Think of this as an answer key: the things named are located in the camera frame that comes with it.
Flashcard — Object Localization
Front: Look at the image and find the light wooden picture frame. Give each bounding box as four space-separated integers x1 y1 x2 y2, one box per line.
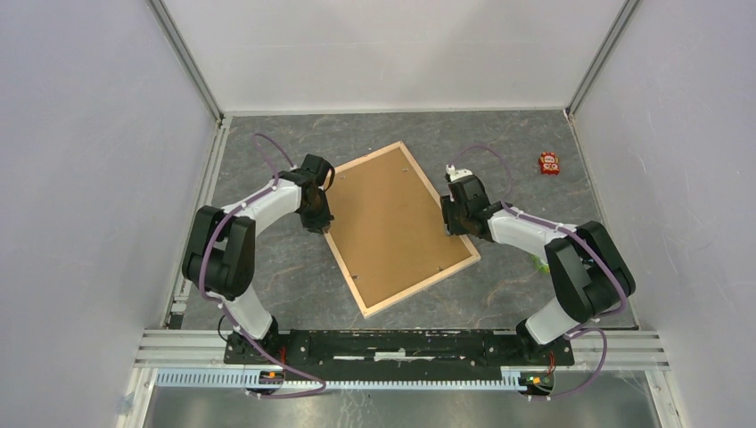
321 140 481 319

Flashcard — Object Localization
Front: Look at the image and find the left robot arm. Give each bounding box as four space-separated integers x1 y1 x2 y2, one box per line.
181 154 335 364

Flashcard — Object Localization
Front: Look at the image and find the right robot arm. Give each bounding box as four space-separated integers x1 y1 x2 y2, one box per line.
440 166 636 364

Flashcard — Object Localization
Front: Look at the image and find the red monster toy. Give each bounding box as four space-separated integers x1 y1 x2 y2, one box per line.
538 152 561 175

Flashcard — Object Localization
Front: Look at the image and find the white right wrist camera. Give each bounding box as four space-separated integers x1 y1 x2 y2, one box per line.
445 164 473 183

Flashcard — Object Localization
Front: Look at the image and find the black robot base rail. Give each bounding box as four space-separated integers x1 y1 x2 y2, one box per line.
136 328 671 397

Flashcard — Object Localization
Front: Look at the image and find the aluminium corner post left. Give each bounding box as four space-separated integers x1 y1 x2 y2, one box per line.
146 0 225 123

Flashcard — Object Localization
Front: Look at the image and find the aluminium corner post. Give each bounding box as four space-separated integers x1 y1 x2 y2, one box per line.
146 0 225 123
564 0 642 121

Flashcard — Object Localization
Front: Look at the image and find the aluminium corner post right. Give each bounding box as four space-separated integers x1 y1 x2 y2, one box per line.
564 0 642 121

